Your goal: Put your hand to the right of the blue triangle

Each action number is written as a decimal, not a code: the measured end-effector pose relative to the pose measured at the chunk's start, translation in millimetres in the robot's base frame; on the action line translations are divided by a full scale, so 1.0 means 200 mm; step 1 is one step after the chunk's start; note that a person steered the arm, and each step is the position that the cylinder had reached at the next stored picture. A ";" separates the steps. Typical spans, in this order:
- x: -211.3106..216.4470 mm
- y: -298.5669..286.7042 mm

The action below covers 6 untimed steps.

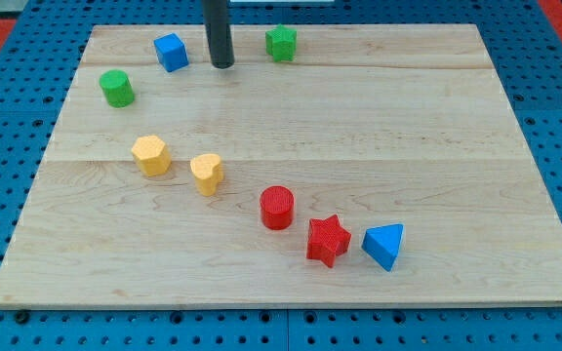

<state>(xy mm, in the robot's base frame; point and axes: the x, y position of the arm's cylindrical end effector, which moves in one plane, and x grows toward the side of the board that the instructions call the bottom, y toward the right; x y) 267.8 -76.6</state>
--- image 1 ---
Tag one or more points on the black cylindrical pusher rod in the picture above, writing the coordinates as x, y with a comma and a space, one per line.
218, 32

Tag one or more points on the blue triangle block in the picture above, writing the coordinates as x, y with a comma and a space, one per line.
383, 244

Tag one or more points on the blue cube block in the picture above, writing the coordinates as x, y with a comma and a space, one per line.
171, 52

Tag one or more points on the green star block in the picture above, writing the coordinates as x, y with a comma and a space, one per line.
281, 43

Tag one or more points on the green cylinder block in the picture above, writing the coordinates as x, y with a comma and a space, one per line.
116, 88

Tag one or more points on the yellow heart block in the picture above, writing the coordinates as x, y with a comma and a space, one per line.
208, 173

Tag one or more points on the yellow hexagon block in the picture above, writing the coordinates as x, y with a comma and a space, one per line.
151, 155

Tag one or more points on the red cylinder block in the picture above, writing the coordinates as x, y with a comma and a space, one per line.
277, 207

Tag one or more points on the light wooden board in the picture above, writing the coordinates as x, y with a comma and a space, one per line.
377, 124

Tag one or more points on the red star block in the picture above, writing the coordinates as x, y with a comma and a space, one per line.
327, 239

